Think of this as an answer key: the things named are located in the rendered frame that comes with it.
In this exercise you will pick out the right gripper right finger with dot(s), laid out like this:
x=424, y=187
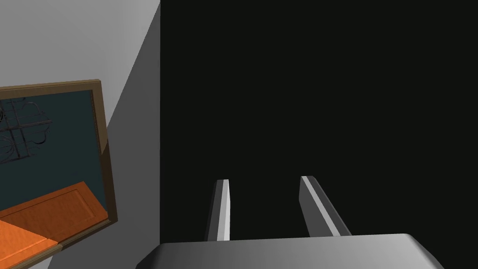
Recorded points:
x=321, y=211

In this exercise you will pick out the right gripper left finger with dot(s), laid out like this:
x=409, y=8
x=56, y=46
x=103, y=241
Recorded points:
x=220, y=213

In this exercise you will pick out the brown framed wall mirror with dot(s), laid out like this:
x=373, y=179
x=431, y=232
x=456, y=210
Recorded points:
x=44, y=164

